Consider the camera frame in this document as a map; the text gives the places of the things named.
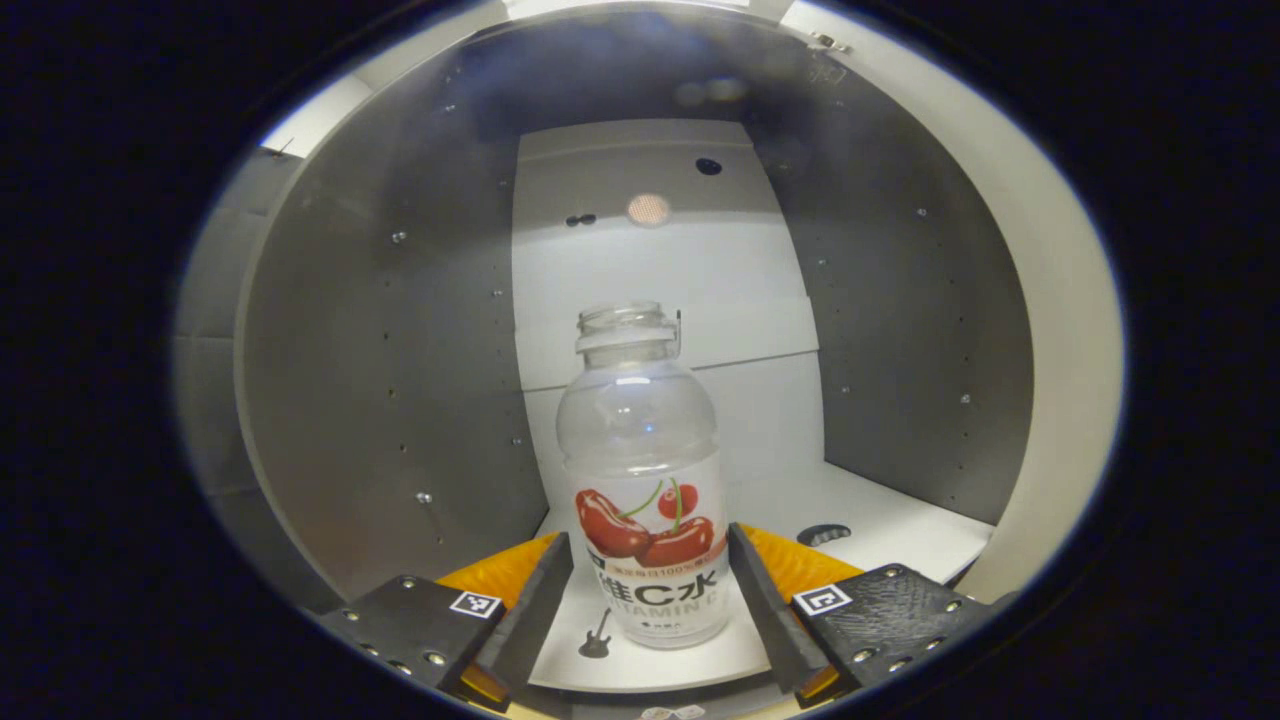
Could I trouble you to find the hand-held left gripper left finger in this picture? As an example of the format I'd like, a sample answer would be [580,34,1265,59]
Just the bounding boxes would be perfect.
[318,532,574,713]

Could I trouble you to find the dark grey cabinet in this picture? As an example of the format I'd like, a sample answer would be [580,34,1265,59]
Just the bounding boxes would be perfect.
[235,5,1036,701]

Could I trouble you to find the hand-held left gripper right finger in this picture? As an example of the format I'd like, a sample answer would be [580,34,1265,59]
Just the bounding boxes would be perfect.
[727,522,991,709]

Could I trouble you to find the ceiling light panel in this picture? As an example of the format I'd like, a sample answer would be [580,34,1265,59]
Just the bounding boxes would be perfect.
[500,0,796,21]

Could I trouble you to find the clear bottle with cherry label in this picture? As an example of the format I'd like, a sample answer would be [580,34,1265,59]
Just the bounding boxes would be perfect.
[556,302,732,651]

